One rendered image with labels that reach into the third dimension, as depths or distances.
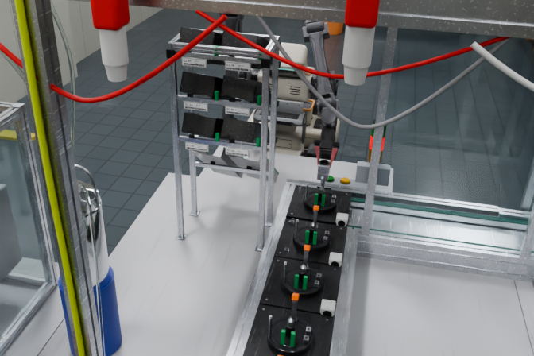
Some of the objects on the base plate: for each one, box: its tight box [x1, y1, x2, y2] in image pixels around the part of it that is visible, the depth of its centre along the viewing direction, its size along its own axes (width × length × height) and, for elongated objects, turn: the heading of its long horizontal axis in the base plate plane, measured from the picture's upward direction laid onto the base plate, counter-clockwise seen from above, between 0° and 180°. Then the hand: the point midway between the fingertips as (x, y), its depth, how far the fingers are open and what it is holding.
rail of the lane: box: [284, 179, 366, 199], centre depth 245 cm, size 6×89×11 cm, turn 75°
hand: (323, 164), depth 226 cm, fingers closed on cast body, 4 cm apart
